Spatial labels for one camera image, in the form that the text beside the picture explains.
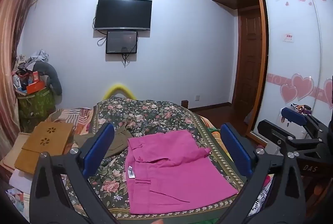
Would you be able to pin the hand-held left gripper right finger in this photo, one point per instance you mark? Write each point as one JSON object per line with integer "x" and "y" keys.
{"x": 235, "y": 151}

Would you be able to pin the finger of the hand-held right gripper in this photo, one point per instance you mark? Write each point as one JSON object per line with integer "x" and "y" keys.
{"x": 295, "y": 114}
{"x": 265, "y": 126}

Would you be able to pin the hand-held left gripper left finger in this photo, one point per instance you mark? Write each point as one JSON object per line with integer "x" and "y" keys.
{"x": 100, "y": 145}

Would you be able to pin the pink pants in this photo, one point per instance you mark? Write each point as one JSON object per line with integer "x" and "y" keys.
{"x": 169, "y": 174}

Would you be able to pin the small colourful object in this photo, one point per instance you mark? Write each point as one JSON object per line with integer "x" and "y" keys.
{"x": 301, "y": 108}

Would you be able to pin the olive garment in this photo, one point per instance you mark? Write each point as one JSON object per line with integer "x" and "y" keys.
{"x": 119, "y": 143}

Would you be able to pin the striped blanket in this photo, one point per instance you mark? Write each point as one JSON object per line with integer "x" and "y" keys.
{"x": 70, "y": 116}

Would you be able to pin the black and white printed cloth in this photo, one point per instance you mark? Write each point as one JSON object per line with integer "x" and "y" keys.
{"x": 260, "y": 200}

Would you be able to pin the wooden lap table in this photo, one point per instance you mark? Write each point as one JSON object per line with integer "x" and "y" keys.
{"x": 41, "y": 145}

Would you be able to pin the dark floral blanket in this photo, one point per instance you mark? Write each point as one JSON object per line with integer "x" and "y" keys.
{"x": 156, "y": 114}

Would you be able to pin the dark wooden bedpost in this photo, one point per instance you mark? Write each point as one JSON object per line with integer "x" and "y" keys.
{"x": 184, "y": 104}

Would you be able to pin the brown wooden door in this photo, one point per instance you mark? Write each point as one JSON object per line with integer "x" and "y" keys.
{"x": 249, "y": 57}

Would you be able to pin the beige flat box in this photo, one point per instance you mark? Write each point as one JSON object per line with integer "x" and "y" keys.
{"x": 13, "y": 151}

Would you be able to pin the orange box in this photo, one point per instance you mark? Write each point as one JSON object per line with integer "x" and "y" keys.
{"x": 33, "y": 87}

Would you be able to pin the loose printed papers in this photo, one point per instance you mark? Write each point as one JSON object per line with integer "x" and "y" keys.
{"x": 15, "y": 200}

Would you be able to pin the pile of clothes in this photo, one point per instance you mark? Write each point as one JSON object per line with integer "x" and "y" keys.
{"x": 36, "y": 57}

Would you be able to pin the pink striped curtain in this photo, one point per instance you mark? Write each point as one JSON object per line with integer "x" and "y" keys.
{"x": 13, "y": 31}

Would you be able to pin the white wall socket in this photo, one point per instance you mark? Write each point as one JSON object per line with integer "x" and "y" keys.
{"x": 197, "y": 97}

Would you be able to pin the small black wall monitor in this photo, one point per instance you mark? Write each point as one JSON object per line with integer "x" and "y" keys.
{"x": 121, "y": 41}

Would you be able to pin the large black wall television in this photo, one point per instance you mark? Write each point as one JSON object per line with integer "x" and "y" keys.
{"x": 122, "y": 14}

